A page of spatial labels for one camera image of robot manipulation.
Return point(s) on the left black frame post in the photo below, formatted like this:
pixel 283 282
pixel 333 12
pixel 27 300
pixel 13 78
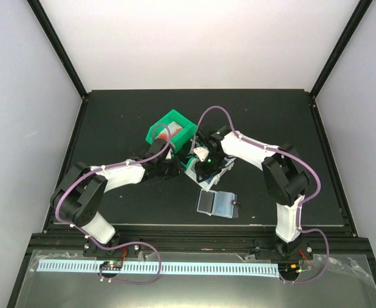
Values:
pixel 53 38

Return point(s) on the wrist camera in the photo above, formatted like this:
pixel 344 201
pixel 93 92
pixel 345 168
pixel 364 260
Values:
pixel 200 143
pixel 161 150

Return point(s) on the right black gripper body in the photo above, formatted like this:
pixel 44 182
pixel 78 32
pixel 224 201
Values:
pixel 213 165

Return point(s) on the white plastic card bin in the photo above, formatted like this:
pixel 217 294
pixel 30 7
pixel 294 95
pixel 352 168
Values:
pixel 207 185

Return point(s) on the white slotted cable duct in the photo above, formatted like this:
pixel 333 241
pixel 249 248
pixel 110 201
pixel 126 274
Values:
pixel 164 268

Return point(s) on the circuit board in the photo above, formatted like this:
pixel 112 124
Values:
pixel 111 266
pixel 293 268

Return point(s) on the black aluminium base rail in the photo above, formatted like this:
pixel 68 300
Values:
pixel 194 239

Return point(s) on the right circuit board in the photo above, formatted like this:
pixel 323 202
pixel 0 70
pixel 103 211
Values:
pixel 293 268

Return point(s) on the green double compartment bin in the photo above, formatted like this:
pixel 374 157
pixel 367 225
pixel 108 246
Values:
pixel 189 128

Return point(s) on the right black frame post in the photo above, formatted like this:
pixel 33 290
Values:
pixel 342 42

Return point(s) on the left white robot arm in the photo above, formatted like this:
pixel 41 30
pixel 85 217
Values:
pixel 78 197

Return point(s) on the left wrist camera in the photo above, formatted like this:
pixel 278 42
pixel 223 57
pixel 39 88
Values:
pixel 161 150

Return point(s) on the left circuit board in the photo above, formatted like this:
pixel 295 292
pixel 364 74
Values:
pixel 111 266

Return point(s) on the black frame post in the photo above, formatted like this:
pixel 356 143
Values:
pixel 342 42
pixel 53 38

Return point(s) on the red and white cards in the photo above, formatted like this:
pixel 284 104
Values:
pixel 171 131

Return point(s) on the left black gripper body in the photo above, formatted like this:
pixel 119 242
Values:
pixel 166 171

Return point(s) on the clear sleeve card holder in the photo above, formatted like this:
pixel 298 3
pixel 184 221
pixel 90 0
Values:
pixel 226 205

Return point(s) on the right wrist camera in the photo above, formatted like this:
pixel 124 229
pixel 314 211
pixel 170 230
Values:
pixel 200 143

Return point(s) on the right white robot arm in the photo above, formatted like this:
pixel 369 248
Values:
pixel 286 180

